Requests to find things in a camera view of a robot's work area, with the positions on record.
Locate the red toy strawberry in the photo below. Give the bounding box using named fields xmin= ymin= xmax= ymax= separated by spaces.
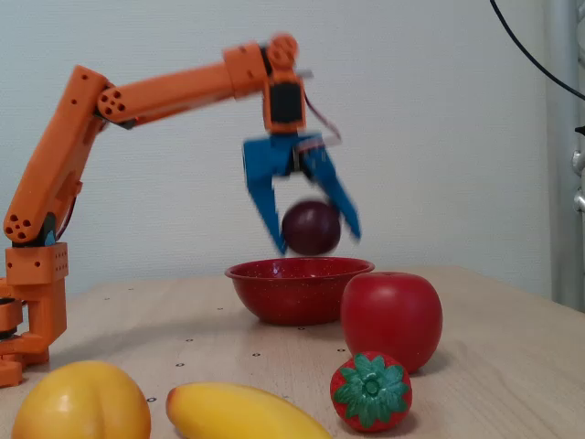
xmin=329 ymin=350 xmax=414 ymax=434

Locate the yellow orange toy peach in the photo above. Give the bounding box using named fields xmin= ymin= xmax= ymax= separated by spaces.
xmin=10 ymin=359 xmax=153 ymax=439

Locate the yellow toy banana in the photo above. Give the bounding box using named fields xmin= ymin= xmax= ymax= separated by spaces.
xmin=165 ymin=380 xmax=334 ymax=439

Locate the thin servo wire bundle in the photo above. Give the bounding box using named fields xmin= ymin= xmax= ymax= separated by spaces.
xmin=299 ymin=68 xmax=344 ymax=148

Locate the dark purple plum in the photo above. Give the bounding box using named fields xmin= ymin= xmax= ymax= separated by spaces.
xmin=281 ymin=199 xmax=343 ymax=257

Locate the grey vertical pipe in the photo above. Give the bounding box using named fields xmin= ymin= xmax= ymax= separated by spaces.
xmin=545 ymin=0 xmax=585 ymax=315

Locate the red toy apple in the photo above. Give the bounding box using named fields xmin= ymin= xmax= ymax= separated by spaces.
xmin=339 ymin=271 xmax=444 ymax=376

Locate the black hanging cable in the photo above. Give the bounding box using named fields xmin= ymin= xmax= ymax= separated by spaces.
xmin=489 ymin=0 xmax=585 ymax=102

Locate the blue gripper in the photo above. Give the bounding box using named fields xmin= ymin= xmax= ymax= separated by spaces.
xmin=241 ymin=131 xmax=363 ymax=257

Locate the silver metal pipe fitting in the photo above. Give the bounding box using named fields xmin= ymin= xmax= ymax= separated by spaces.
xmin=569 ymin=146 xmax=585 ymax=215

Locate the red speckled bowl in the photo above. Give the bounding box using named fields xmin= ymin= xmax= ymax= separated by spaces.
xmin=224 ymin=256 xmax=377 ymax=327

